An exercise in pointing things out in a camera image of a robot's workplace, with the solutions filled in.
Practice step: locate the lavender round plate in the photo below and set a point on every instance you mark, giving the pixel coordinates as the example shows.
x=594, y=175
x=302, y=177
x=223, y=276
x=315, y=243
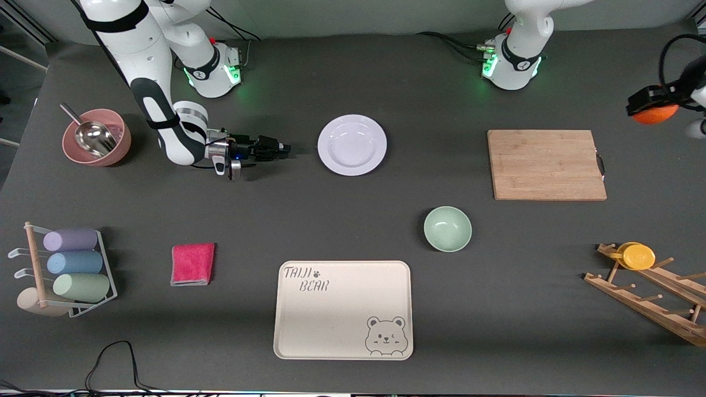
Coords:
x=352, y=145

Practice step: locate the yellow cup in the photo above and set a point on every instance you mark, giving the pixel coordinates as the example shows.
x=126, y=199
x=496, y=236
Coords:
x=638, y=257

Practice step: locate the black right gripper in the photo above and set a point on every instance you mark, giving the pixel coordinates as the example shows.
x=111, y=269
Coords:
x=247, y=149

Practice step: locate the metal scoop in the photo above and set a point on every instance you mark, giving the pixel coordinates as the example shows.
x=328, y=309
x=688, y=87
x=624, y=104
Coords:
x=94, y=138

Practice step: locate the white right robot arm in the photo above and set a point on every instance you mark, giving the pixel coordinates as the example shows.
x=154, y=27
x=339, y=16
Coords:
x=138, y=55

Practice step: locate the green cup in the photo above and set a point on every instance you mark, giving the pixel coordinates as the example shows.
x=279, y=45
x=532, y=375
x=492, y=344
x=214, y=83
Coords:
x=83, y=287

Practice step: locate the wooden peg drying rack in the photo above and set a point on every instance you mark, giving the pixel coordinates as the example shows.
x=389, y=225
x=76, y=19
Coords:
x=651, y=314

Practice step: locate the purple cup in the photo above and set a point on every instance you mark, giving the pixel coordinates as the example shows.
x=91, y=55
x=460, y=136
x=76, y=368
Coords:
x=71, y=239

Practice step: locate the pink bowl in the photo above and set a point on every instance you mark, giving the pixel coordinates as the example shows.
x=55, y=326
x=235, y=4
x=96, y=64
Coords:
x=118, y=146

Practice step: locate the light green bowl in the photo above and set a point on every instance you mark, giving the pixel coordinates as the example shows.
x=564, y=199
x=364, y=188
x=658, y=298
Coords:
x=447, y=229

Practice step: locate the blue cup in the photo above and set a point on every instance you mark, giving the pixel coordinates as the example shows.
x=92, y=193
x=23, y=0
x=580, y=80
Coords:
x=74, y=262

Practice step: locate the pink folded cloth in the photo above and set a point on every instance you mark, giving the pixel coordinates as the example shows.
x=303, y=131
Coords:
x=192, y=264

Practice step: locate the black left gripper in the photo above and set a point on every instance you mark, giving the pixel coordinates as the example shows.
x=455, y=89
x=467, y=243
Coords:
x=646, y=99

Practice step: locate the cream bear print tray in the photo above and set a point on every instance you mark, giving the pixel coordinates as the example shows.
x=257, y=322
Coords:
x=336, y=314

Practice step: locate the wooden cutting board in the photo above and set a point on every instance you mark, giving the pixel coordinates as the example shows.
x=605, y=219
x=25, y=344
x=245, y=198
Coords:
x=546, y=165

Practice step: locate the beige cup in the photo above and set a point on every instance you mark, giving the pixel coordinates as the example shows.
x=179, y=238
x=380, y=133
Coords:
x=30, y=306

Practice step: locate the orange fruit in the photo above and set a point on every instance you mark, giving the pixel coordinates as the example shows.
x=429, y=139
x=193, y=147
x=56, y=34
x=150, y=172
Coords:
x=659, y=114

